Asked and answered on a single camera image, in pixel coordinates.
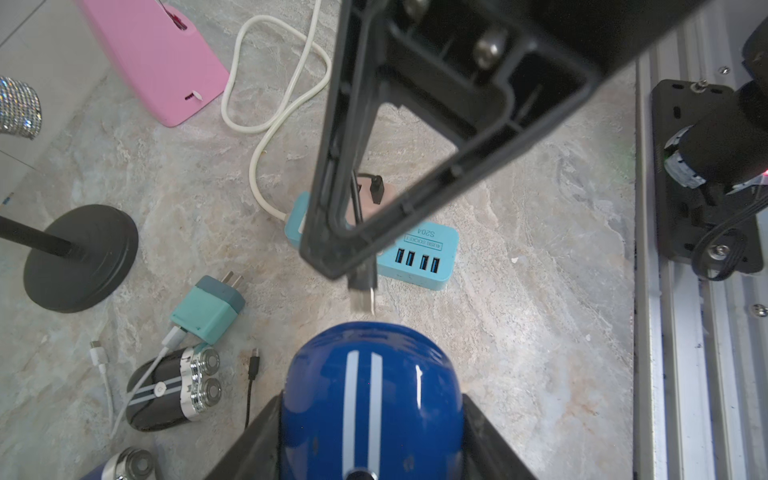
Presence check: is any black microphone stand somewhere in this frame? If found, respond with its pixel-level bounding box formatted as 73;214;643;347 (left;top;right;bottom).
1;204;139;313

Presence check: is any pink metronome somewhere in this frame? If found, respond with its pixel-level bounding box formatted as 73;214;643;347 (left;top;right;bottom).
75;0;229;127

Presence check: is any pink power adapter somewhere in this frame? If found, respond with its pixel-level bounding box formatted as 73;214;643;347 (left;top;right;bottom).
358;178;398;220

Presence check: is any teal power adapter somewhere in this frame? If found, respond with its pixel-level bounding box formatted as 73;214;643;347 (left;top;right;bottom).
170;271;245;345

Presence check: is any white power strip cord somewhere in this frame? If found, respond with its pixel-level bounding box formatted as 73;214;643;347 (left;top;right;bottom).
220;0;333;223

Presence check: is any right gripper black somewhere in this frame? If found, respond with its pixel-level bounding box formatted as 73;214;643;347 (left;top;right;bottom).
300;1;702;279

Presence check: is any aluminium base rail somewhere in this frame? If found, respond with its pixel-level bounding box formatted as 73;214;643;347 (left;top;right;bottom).
633;1;767;479

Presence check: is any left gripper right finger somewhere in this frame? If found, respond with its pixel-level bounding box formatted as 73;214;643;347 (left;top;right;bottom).
461;394;536;480

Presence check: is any black electric shaver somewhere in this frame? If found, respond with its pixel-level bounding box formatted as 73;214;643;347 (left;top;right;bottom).
125;343;223;432

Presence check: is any glitter microphone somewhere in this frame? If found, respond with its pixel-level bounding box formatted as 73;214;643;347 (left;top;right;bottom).
0;76;42;140

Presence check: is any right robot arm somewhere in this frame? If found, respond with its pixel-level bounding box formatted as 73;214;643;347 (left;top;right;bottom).
299;1;767;281

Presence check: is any small blue electric shaver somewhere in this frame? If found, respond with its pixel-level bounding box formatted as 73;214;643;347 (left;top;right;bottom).
279;322;464;479

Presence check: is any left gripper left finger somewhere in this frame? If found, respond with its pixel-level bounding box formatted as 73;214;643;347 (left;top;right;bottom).
205;394;282;480

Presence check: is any teal power strip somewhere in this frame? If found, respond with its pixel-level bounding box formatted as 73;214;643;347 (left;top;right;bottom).
284;192;459;291

